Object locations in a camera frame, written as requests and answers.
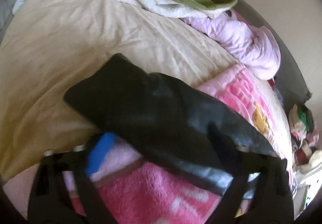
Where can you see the beige quilted bedspread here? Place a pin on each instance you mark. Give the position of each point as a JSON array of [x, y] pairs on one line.
[[50, 45]]

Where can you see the black leather jacket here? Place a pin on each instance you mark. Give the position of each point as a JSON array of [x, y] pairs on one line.
[[163, 118]]

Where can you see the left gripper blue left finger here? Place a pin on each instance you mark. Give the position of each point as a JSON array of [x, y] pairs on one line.
[[98, 146]]

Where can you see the dark green padded headboard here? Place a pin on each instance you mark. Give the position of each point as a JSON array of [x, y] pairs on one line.
[[289, 79]]

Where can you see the pink cartoon bear blanket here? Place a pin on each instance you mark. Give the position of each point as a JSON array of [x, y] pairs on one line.
[[138, 191]]

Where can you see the lilac puffy quilt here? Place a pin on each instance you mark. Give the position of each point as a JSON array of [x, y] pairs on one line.
[[256, 48]]

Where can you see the pile of folded clothes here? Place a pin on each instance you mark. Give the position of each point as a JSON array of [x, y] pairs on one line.
[[306, 145]]

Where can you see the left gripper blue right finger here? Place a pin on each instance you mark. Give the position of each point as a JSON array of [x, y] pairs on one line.
[[234, 164]]

